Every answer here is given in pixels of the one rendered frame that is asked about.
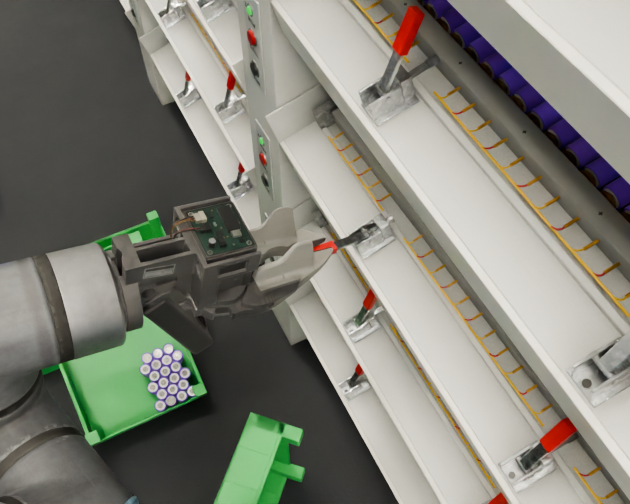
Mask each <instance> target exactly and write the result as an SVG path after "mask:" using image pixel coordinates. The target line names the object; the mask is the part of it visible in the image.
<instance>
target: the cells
mask: <svg viewBox="0 0 630 504"><path fill-rule="evenodd" d="M163 352H164V353H163ZM164 354H165V355H164ZM152 355H153V356H152ZM152 355H151V354H150V353H144V354H143V355H142V362H143V363H144V364H143V365H142V366H141V367H140V372H141V374H142V375H143V376H145V377H149V379H150V380H151V381H152V382H150V383H149V384H148V386H147V390H148V391H149V392H150V393H151V394H154V395H156V396H157V398H158V399H160V400H158V401H157V402H156V403H155V409H156V410H157V411H159V412H162V411H164V410H166V409H167V405H168V406H169V407H173V406H175V405H177V400H178V401H179V402H184V401H186V400H187V398H188V396H189V397H190V398H192V397H195V395H194V392H193V390H192V386H190V387H189V382H188V381H187V380H189V379H190V376H191V375H190V370H189V369H188V368H182V366H181V364H180V363H182V362H183V353H182V352H181V351H180V350H175V351H174V347H173V345H172V344H169V343H168V344H165V345H164V347H163V350H162V349H160V348H156V349H154V350H153V352H152ZM153 357H154V358H153ZM154 359H155V360H154ZM173 361H174V362H173ZM161 362H162V363H161ZM162 364H163V365H162ZM170 368H171V369H170ZM152 369H153V370H152ZM171 371H172V372H171ZM179 375H180V376H179ZM161 376H162V377H161ZM180 378H181V380H180ZM168 379H169V380H168ZM169 381H170V382H169ZM170 383H171V384H170ZM177 385H178V386H177ZM160 388H161V389H160ZM178 388H179V389H178ZM166 390H167V391H168V392H167V391H166ZM179 390H180V391H179ZM185 391H187V393H186V392H185ZM168 393H169V394H170V395H169V394H168ZM187 395H188V396H187ZM175 396H176V397H175ZM176 398H177V399H176ZM164 401H165V402H164Z"/></svg>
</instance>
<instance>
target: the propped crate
mask: <svg viewBox="0 0 630 504"><path fill-rule="evenodd" d="M128 235H129V237H130V239H131V242H132V244H133V243H137V242H142V241H143V240H142V237H141V235H140V233H139V231H136V232H134V233H131V234H128ZM143 319H144V320H143V327H142V328H139V329H136V330H132V331H129V332H126V341H125V343H124V344H123V345H122V346H119V347H115V348H112V349H109V350H105V351H102V352H99V353H95V354H92V355H89V356H85V357H82V358H79V359H75V360H70V361H67V362H64V363H61V364H58V365H59V367H60V370H61V373H62V375H63V378H64V380H65V383H66V385H67V388H68V390H69V393H70V395H71V398H72V401H73V403H74V406H75V408H76V411H77V413H78V416H79V418H80V421H81V424H82V426H83V429H84V431H85V438H86V440H87V441H88V443H89V444H90V445H91V446H94V445H98V444H100V443H102V442H104V441H106V440H108V439H111V438H113V437H115V436H117V435H119V434H122V433H124V432H126V431H128V430H130V429H133V428H135V427H137V426H139V425H141V424H144V423H146V422H148V421H150V420H152V419H154V418H157V417H159V416H161V415H163V414H165V413H168V412H170V411H172V410H174V409H176V408H179V407H181V406H183V405H185V404H187V403H190V402H192V401H194V400H196V399H198V398H200V397H203V396H205V395H206V394H207V391H206V388H205V386H204V383H203V381H202V379H201V376H200V374H199V371H198V369H197V367H196V364H195V362H194V360H193V357H192V355H191V353H190V351H189V350H188V349H186V348H185V347H184V346H182V345H181V344H180V343H179V342H177V341H176V340H175V339H173V338H172V337H171V336H170V335H168V334H167V333H166V332H164V331H163V330H162V329H161V328H159V327H158V326H157V325H156V324H154V323H153V322H152V321H150V320H149V319H148V318H147V317H145V316H144V315H143ZM168 343H169V344H172V345H173V347H174V351H175V350H180V351H181V352H182V353H183V362H182V363H180V364H181V366H182V368H188V369H189V370H190V375H191V376H190V379H189V380H187V381H188V382H189V387H190V386H192V390H193V392H194V395H195V397H192V398H190V397H189V396H188V395H187V396H188V398H187V400H186V401H184V402H179V401H178V400H177V405H175V406H173V407H169V406H168V405H167V409H166V410H164V411H162V412H159V411H157V410H156V409H155V403H156V402H157V401H158V400H160V399H158V398H157V396H156V395H154V394H151V393H150V392H149V391H148V390H147V386H148V384H149V383H150V382H152V381H151V380H150V379H149V377H145V376H143V375H142V374H141V372H140V367H141V366H142V365H143V364H144V363H143V362H142V355H143V354H144V353H150V354H151V355H152V352H153V350H154V349H156V348H160V349H162V350H163V347H164V345H165V344H168ZM152 356H153V355H152Z"/></svg>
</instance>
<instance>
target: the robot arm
mask: <svg viewBox="0 0 630 504"><path fill-rule="evenodd" d="M230 199H231V197H230V195H228V196H223V197H219V198H214V199H210V200H205V201H200V202H196V203H191V204H186V205H182V206H177V207H174V216H173V225H172V226H171V229H170V235H167V236H163V237H159V238H154V239H150V240H146V241H142V242H137V243H133V244H132V242H131V239H130V237H129V235H128V233H127V234H123V235H118V236H114V237H111V238H112V250H108V251H104V250H103V248H102V246H100V245H99V244H97V243H96V242H95V243H90V244H86V245H81V246H77V247H72V248H68V249H64V250H59V251H55V252H50V253H46V254H42V255H38V256H33V257H29V258H24V259H20V260H15V261H11V262H7V263H2V264H0V504H139V501H138V498H137V497H136V496H132V495H131V494H130V492H129V491H128V490H127V489H126V488H125V486H124V485H123V484H122V483H121V481H120V480H119V479H118V478H117V477H116V475H115V474H114V473H113V472H112V471H111V469H110V468H109V467H108V466H107V464H106V463H105V462H104V461H103V460H102V458H101V457H100V456H99V455H98V454H97V452H96V451H95V450H94V449H93V447H92V446H91V445H90V444H89V443H88V441H87V440H86V439H85V437H84V436H83V435H82V433H81V431H80V430H79V429H78V428H77V426H76V425H75V424H74V423H73V422H72V420H71V419H70V418H69V417H68V415H67V414H66V413H65V412H64V411H63V409H62V408H61V407H60V406H59V405H58V403H57V402H56V401H55V400H54V398H53V397H52V396H51V395H50V393H49V392H48V390H47V388H46V386H45V383H44V378H43V373H42V369H45V368H48V367H51V366H55V365H58V364H61V363H64V362H67V361H70V360H75V359H79V358H82V357H85V356H89V355H92V354H95V353H99V352H102V351H105V350H109V349H112V348H115V347H119V346H122V345H123V344H124V343H125V341H126V332H129V331H132V330H136V329H139V328H142V327H143V320H144V319H143V315H144V316H145V317H147V318H148V319H149V320H150V321H152V322H153V323H154V324H156V325H157V326H158V327H159V328H161V329H162V330H163V331H164V332H166V333H167V334H168V335H170V336H171V337H172V338H173V339H175V340H176V341H177V342H179V343H180V344H181V345H182V346H184V347H185V348H186V349H188V350H189V351H190V352H191V353H193V354H198V353H199V352H201V351H202V350H204V349H205V348H207V347H209V346H210V345H211V344H212V343H213V339H212V337H211V335H210V333H209V331H208V330H207V329H208V327H207V321H206V318H208V319H210V320H213V319H214V316H226V315H230V317H231V319H233V320H234V319H236V318H238V317H241V316H248V315H256V314H261V313H264V312H267V311H269V310H271V309H273V308H274V307H276V306H277V305H279V304H280V303H281V302H283V301H284V300H285V299H287V298H288V297H289V296H291V295H292V294H293V293H295V292H296V291H297V289H298V288H300V287H301V286H302V285H304V284H305V283H306V282H307V281H308V280H310V279H311V278H312V277H313V276H314V275H315V274H316V273H317V272H318V271H319V270H320V269H321V268H322V267H323V266H324V265H325V264H326V262H327V261H328V259H329V258H330V256H331V255H332V252H333V249H332V247H328V248H324V249H320V250H316V251H313V247H316V246H318V245H320V244H321V243H323V242H325V240H326V237H325V236H324V235H322V234H319V233H315V232H311V231H306V230H296V228H295V221H294V213H293V210H292V209H291V208H290V207H287V206H284V207H280V208H277V209H275V210H274V211H273V212H272V213H271V214H270V216H269V217H268V218H267V220H266V221H265V222H264V223H263V224H262V225H261V226H259V227H257V228H253V229H248V228H247V226H246V224H245V222H244V220H243V219H242V217H241V215H240V213H239V211H238V210H237V208H236V206H235V204H234V202H232V201H230ZM216 203H217V204H216ZM211 204H215V205H211ZM206 205H210V206H206ZM202 206H206V207H202ZM197 207H201V208H197ZM193 208H196V209H193ZM191 209H192V210H191ZM274 256H283V257H282V258H280V259H279V260H277V261H274V262H270V263H267V264H264V265H262V266H260V267H259V264H262V263H263V262H264V261H265V260H266V259H268V258H270V257H274ZM258 267H259V268H258ZM252 271H255V272H254V273H253V278H254V280H255V281H254V282H252V283H250V277H251V273H252ZM205 317H206V318H205Z"/></svg>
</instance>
